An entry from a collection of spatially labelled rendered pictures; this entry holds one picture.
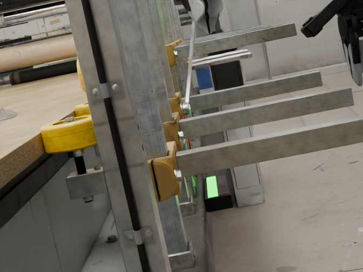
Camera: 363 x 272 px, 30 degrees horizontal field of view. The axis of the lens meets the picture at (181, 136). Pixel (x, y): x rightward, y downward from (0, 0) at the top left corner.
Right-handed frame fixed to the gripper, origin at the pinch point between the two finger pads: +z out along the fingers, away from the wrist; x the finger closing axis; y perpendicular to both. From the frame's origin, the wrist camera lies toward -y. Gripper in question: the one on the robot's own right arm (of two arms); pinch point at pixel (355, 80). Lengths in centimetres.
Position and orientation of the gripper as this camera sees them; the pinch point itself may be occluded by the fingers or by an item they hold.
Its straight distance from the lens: 141.7
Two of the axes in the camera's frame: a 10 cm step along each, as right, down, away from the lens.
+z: 2.0, 9.7, 1.5
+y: 9.8, -2.0, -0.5
